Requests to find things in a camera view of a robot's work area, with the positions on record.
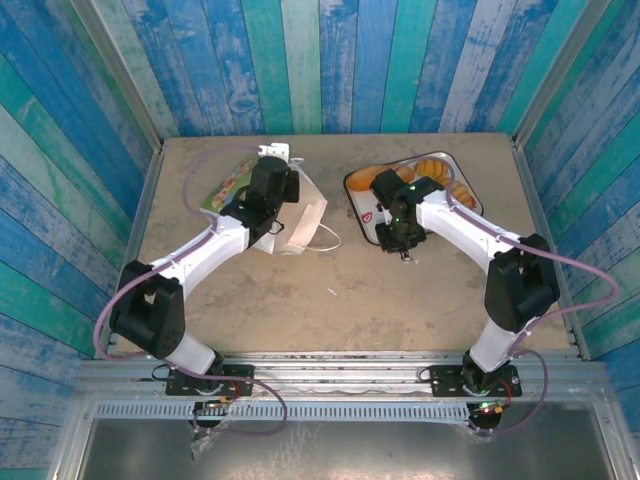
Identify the white printed paper bag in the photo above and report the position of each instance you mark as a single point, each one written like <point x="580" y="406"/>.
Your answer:
<point x="305" y="215"/>

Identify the fake orange baguette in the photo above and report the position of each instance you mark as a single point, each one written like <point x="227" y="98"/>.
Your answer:
<point x="361" y="181"/>

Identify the fake twisted orange bread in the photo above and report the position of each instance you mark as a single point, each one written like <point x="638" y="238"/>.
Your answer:
<point x="462" y="195"/>

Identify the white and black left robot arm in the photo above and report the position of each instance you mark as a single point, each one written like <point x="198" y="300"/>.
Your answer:
<point x="150" y="315"/>

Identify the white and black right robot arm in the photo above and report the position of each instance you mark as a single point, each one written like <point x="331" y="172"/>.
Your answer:
<point x="520" y="285"/>

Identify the white strawberry print tray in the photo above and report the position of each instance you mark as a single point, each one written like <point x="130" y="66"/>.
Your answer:
<point x="367" y="220"/>

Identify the small circuit board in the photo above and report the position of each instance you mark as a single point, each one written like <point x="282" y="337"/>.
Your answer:
<point x="215" y="403"/>
<point x="489" y="409"/>

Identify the steel panel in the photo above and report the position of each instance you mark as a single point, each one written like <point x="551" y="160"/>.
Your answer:
<point x="350" y="450"/>

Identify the aluminium side rail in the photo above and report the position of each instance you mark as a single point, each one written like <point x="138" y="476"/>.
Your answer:
<point x="540" y="210"/>
<point x="142" y="200"/>

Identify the aluminium rail frame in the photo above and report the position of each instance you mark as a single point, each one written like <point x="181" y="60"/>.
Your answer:
<point x="340" y="375"/>

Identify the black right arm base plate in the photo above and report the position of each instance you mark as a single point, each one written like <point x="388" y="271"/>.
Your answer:
<point x="450" y="382"/>

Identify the aluminium corner post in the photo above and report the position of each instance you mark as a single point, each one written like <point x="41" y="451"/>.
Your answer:
<point x="560" y="75"/>
<point x="120" y="80"/>

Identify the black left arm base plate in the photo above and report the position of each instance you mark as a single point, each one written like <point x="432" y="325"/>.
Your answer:
<point x="235" y="380"/>

